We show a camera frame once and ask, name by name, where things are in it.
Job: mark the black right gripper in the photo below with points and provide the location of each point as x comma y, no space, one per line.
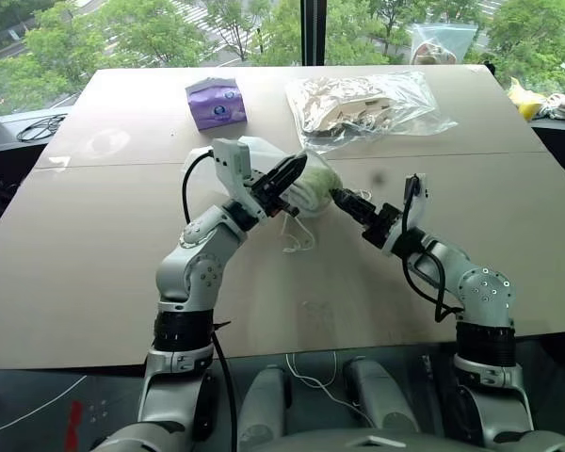
379,223

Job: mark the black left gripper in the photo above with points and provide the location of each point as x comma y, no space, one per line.
264,194

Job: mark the green white towel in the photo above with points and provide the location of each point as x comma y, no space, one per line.
318,186

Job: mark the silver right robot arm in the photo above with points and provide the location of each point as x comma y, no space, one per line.
485,287

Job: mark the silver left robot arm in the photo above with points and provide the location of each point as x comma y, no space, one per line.
188,268

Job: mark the clear bag of wooden pieces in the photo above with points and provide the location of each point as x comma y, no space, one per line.
362,106

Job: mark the clear zip bag with items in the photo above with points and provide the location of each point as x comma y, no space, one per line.
435,44

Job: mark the purple tissue pack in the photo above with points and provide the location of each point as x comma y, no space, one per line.
216,104

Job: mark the grey robot leg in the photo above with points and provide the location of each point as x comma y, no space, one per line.
263,405
381,400

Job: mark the yellow plush item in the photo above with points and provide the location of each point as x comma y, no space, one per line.
527,101

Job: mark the black side desk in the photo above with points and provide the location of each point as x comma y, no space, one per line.
560,146
9,155

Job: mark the beige cloth item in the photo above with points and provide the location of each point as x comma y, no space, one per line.
561,106

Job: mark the grey robot torso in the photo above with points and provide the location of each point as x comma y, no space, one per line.
311,442

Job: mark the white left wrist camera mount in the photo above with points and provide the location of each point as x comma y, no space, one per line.
230,160

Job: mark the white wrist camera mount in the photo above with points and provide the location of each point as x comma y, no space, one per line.
419,207
230,160

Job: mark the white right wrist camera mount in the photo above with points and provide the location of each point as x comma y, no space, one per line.
419,207

